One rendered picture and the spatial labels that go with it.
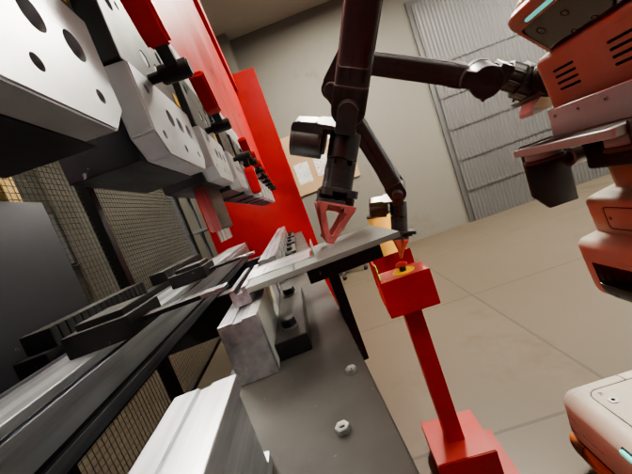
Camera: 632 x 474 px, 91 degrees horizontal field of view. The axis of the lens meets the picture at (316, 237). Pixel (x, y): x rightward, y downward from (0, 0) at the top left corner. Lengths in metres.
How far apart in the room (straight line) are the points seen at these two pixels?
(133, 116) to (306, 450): 0.34
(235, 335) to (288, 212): 2.30
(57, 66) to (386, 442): 0.34
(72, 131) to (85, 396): 0.42
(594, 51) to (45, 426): 1.02
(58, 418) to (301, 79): 4.68
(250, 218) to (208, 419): 2.52
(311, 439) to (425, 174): 4.64
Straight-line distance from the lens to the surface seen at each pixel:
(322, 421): 0.37
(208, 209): 0.54
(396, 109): 4.90
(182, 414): 0.30
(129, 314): 0.61
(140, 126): 0.31
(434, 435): 1.44
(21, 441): 0.51
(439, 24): 5.37
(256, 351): 0.48
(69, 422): 0.56
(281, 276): 0.50
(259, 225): 2.74
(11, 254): 0.98
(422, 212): 4.86
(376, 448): 0.33
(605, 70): 0.82
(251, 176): 0.73
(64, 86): 0.21
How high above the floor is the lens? 1.09
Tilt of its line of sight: 7 degrees down
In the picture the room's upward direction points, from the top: 20 degrees counter-clockwise
